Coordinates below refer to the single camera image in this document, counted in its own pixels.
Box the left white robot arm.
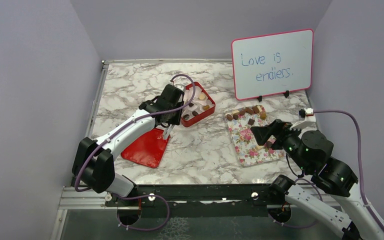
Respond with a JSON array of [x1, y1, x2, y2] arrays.
[[72, 84, 186, 206]]

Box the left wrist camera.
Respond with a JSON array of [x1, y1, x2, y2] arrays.
[[174, 84, 186, 99]]

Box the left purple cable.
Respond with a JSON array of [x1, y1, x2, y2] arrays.
[[74, 73, 197, 193]]

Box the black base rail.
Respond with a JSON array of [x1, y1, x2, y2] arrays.
[[105, 183, 285, 220]]

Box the dark square chocolate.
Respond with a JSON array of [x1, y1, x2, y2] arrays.
[[247, 118, 255, 126]]

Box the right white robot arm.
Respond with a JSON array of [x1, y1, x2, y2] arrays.
[[250, 119, 384, 240]]

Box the red chocolate box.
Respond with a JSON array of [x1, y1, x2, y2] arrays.
[[180, 82, 216, 128]]

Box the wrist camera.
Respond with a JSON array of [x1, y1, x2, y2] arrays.
[[174, 84, 186, 99], [289, 108, 316, 130]]

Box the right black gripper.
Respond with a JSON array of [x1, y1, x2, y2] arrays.
[[251, 117, 312, 172]]

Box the red box lid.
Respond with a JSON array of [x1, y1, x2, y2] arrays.
[[120, 128, 171, 169]]

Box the pink framed whiteboard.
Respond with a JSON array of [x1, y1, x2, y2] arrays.
[[231, 29, 314, 101]]

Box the metal serving tongs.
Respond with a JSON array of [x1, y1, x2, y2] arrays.
[[162, 125, 175, 140]]

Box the brown oval chocolate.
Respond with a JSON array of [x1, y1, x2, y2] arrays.
[[225, 114, 233, 121]]

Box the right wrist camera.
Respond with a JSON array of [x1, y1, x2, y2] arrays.
[[289, 108, 316, 130]]

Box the floral serving tray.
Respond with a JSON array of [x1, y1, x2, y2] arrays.
[[224, 104, 285, 167]]

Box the caramel swirl chocolate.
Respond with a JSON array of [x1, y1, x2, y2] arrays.
[[259, 112, 267, 120]]

